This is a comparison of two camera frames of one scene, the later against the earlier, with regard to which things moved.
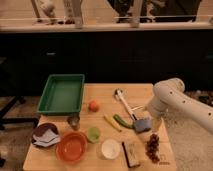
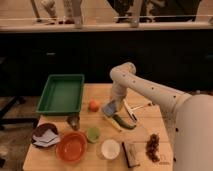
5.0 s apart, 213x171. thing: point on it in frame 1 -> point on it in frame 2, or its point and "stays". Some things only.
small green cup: [93, 134] stays
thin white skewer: [138, 108] stays
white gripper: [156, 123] -> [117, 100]
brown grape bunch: [152, 147] stays
